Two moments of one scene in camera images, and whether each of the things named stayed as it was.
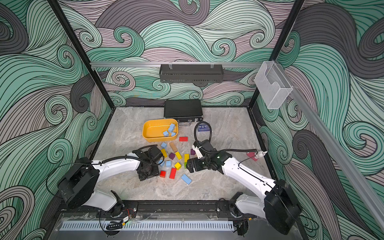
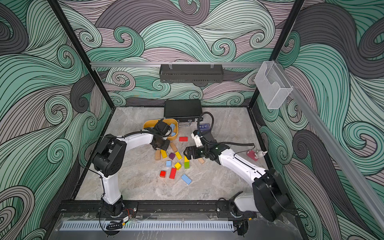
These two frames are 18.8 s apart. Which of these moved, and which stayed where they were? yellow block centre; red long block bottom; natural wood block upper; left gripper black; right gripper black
Moved: right gripper black; left gripper black
Stayed: yellow block centre; red long block bottom; natural wood block upper
